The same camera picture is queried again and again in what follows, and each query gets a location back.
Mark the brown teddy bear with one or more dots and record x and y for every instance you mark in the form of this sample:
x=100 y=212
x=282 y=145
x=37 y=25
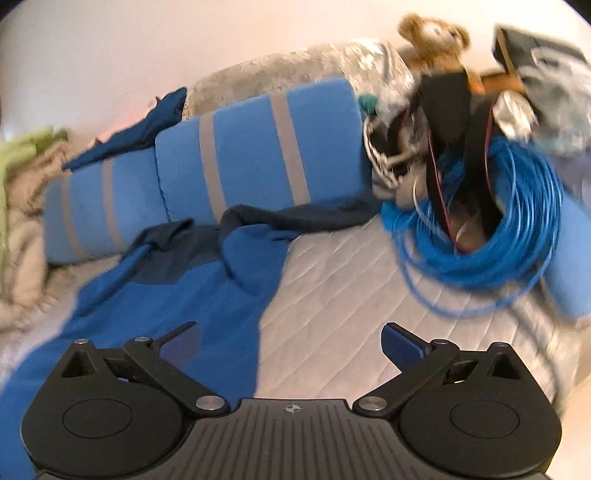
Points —
x=438 y=47

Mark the black bag with straps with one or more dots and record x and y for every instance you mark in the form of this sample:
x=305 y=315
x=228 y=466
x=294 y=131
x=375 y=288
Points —
x=459 y=122

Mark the right blue striped cushion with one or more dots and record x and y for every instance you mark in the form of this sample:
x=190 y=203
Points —
x=278 y=150

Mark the white plastic bag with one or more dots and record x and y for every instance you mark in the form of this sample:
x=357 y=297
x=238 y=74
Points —
x=554 y=110

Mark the grey quilted bedspread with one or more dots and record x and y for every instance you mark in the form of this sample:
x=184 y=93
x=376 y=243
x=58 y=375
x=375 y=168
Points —
x=320 y=335

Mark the blue striped cushion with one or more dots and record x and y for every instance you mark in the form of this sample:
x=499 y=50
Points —
x=98 y=210
x=278 y=150

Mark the left blue striped cushion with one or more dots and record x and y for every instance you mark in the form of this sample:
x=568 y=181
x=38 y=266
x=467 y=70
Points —
x=98 y=210

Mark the blue fleece jacket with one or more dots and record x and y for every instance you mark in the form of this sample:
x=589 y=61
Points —
x=75 y=405

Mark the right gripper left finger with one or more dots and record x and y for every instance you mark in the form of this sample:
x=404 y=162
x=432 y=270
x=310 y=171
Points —
x=158 y=363

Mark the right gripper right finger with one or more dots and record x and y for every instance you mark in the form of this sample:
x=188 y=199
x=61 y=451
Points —
x=420 y=362

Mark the dark blue folded garment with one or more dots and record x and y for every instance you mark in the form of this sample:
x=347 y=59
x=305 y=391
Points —
x=166 y=113

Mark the cream folded duvet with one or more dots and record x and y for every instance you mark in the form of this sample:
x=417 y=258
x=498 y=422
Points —
x=24 y=271

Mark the black white striped cloth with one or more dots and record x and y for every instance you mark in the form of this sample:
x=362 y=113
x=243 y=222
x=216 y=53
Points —
x=398 y=155

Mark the green fleece blanket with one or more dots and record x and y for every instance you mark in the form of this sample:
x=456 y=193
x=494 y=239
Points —
x=23 y=152

